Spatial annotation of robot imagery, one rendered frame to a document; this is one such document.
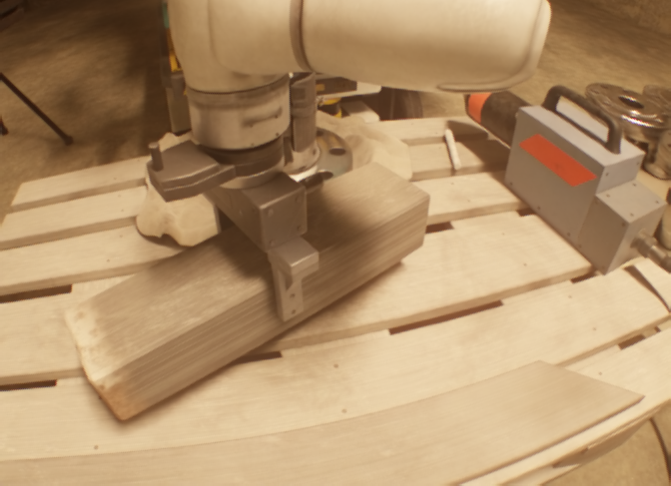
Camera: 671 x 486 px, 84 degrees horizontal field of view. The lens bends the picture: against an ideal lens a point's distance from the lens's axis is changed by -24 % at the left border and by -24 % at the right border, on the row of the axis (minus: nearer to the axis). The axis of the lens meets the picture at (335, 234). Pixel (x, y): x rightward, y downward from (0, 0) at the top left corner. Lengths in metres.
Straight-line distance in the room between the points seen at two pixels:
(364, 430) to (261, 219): 0.24
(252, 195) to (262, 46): 0.14
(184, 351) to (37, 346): 0.30
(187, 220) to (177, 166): 0.36
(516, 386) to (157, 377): 0.40
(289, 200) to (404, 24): 0.19
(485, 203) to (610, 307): 0.30
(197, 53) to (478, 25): 0.20
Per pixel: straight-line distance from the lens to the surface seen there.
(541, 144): 0.82
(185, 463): 0.50
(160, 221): 0.74
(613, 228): 0.75
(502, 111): 0.91
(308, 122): 0.75
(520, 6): 0.30
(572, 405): 0.58
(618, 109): 1.20
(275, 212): 0.40
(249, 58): 0.34
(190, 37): 0.35
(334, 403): 0.54
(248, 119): 0.38
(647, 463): 0.81
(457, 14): 0.29
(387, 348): 0.59
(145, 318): 0.47
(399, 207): 0.56
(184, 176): 0.38
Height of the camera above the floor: 0.62
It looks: 40 degrees down
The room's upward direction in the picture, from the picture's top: 1 degrees clockwise
